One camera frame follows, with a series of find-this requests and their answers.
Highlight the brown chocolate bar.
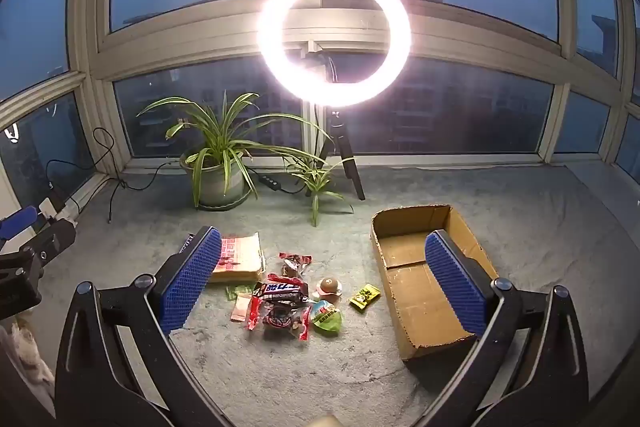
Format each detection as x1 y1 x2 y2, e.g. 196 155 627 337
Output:
251 281 309 306

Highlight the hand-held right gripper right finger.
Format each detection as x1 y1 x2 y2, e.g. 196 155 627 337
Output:
424 229 590 427

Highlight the black cable with plug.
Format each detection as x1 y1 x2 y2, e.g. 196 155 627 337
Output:
107 159 182 226

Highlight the round ring light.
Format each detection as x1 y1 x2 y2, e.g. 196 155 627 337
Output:
256 0 413 105

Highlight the green plant pot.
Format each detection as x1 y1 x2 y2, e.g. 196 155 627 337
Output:
180 147 254 208

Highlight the cardboard box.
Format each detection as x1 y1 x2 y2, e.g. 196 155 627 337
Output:
371 205 500 362

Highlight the white power strip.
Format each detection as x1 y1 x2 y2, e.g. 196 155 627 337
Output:
37 196 82 229

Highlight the green pot saucer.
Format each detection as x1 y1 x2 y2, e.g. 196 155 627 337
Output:
192 198 252 212

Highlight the burger gummy candy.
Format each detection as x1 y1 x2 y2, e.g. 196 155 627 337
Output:
312 276 344 301

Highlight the green packet with round picture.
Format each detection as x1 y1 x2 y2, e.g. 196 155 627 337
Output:
310 300 344 336

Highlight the yellow candy packet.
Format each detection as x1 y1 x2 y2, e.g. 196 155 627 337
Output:
348 283 382 312

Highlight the small red clear snack packet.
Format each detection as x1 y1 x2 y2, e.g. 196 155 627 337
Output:
279 252 314 279

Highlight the black looped cable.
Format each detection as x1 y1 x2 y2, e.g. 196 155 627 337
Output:
46 127 119 208

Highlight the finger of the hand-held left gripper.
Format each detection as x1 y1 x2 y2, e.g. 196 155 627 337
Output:
0 206 41 243
10 218 77 275

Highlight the beige snack packet red print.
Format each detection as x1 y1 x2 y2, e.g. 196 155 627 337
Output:
207 232 264 284

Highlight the large spider plant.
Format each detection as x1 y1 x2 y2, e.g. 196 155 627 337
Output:
137 89 332 208

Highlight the black light tripod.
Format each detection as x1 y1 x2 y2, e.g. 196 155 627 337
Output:
300 41 367 202

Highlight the large red clear snack packet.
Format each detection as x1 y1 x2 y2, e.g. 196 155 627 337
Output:
247 296 313 341

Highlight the small spider plantlet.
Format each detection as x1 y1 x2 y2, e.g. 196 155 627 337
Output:
284 151 354 228

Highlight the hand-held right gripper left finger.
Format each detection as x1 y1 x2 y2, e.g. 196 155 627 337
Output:
54 226 236 427

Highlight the person's left hand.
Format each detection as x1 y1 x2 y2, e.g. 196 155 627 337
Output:
0 314 57 408

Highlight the pink small snack packet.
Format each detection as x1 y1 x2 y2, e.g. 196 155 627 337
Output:
230 294 251 323

